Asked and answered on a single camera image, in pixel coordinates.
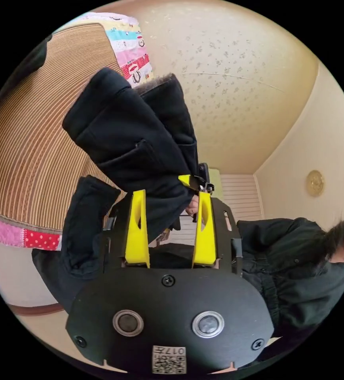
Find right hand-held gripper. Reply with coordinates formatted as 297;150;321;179
178;162;216;194

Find person's right hand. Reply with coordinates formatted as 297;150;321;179
185;195;201;217

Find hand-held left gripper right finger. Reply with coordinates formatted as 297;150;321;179
192;191;219;269

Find person's body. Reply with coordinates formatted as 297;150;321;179
236;188;344;358

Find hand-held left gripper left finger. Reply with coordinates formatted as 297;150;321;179
125;189;151;269

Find black pants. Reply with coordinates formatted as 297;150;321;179
31;66;200;315

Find round golden wall ornament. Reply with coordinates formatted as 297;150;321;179
306;169;325;198

